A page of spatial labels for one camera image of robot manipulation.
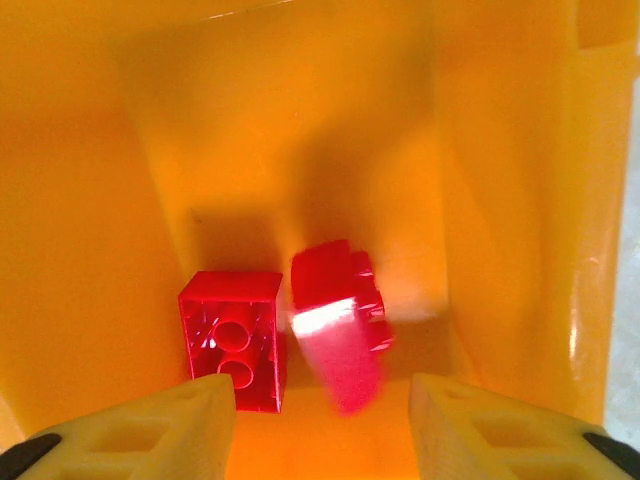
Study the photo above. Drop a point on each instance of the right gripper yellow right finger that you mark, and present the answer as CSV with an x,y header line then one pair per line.
x,y
440,425

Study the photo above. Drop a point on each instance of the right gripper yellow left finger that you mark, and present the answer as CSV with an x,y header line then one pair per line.
x,y
200,415

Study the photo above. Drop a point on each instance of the red lego brick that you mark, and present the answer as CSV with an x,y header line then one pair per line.
x,y
325,280
230,290

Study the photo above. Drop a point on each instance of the orange plastic container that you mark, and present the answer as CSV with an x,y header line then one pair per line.
x,y
320,125

